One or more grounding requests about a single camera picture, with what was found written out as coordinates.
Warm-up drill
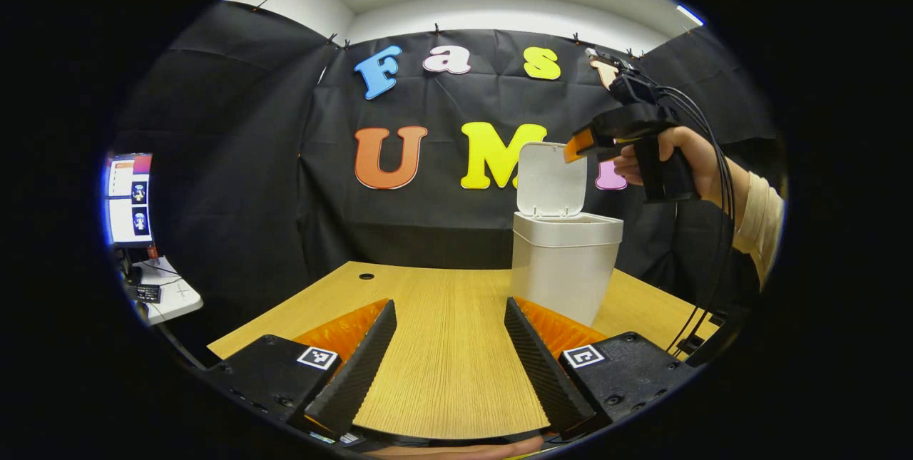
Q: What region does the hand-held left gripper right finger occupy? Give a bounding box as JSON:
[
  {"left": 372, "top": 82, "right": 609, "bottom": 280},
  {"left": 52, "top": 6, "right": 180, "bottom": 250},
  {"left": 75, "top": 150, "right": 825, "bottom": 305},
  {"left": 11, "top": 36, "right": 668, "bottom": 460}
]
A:
[{"left": 504, "top": 296, "right": 698, "bottom": 441}]

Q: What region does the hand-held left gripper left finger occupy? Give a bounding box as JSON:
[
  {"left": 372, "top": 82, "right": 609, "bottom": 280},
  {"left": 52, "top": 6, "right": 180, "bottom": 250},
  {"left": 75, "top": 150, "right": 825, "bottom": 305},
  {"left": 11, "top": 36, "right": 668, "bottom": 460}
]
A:
[{"left": 203, "top": 299, "right": 398, "bottom": 441}]

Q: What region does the white desktop garbage bin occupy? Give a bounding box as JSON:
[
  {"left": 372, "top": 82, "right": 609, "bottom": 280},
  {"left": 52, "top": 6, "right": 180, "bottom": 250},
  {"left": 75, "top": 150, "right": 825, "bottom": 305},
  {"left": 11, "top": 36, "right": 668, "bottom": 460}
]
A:
[{"left": 511, "top": 142, "right": 624, "bottom": 327}]

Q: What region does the wooden desktop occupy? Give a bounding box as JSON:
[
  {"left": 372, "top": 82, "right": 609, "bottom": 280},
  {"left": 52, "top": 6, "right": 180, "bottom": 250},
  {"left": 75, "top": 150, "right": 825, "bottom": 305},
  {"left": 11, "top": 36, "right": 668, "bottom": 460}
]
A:
[{"left": 207, "top": 261, "right": 721, "bottom": 441}]

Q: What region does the black backdrop cloth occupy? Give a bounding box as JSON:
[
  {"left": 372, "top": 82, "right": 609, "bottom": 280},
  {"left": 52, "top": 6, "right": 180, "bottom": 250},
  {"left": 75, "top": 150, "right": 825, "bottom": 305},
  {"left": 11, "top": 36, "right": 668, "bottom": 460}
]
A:
[{"left": 107, "top": 0, "right": 785, "bottom": 318}]

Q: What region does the white side table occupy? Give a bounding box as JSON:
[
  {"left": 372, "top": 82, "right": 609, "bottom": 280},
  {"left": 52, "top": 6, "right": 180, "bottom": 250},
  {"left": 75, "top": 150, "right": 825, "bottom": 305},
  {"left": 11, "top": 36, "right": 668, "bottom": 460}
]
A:
[{"left": 132, "top": 257, "right": 204, "bottom": 325}]

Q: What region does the computer monitor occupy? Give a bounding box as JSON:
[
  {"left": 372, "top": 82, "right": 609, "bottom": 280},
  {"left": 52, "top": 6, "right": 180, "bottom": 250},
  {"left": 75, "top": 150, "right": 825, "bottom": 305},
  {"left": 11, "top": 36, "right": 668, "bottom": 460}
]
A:
[{"left": 106, "top": 153, "right": 154, "bottom": 247}]

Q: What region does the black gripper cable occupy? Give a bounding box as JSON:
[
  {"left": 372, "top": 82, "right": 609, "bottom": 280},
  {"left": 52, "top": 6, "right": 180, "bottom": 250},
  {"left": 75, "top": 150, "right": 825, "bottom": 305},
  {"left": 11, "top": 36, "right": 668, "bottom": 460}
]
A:
[{"left": 656, "top": 86, "right": 737, "bottom": 357}]

